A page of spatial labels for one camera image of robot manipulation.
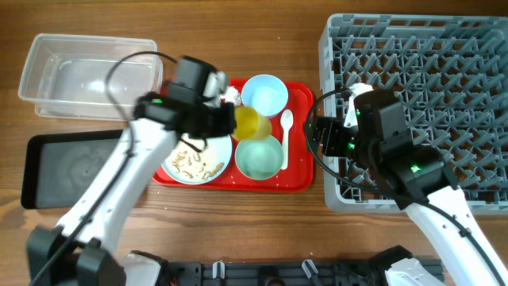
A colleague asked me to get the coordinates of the yellow plastic cup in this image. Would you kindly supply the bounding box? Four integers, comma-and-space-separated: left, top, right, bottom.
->
232, 106, 272, 141

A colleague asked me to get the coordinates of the mint green bowl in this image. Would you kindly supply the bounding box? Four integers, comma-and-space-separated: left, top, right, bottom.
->
234, 136, 284, 180

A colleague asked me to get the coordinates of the light blue bowl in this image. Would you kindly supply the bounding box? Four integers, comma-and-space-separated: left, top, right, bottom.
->
241, 74, 289, 118

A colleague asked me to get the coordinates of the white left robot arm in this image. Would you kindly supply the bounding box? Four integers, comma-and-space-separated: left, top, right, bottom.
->
26, 56, 237, 285

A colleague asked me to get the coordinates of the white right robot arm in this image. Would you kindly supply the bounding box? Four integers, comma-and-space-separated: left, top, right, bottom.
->
304, 89, 507, 285

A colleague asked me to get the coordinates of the grey dishwasher rack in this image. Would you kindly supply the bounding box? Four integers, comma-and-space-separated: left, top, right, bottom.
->
318, 14, 507, 215

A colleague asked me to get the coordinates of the light blue plate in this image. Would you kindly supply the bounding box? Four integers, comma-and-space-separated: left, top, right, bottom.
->
161, 133, 233, 185

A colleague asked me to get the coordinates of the crumpled white tissue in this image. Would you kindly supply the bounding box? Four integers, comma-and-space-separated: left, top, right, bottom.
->
221, 87, 242, 106

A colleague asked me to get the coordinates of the white plastic spoon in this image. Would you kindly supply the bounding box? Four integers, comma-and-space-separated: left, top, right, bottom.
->
280, 110, 294, 170

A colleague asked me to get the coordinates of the red plastic tray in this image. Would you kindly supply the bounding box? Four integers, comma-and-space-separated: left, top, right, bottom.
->
153, 81, 314, 193

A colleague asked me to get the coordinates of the clear plastic bin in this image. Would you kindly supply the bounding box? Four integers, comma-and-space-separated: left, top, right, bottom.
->
18, 33, 164, 121

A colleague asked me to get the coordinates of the black plastic bin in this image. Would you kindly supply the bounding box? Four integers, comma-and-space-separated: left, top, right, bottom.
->
21, 129, 122, 210

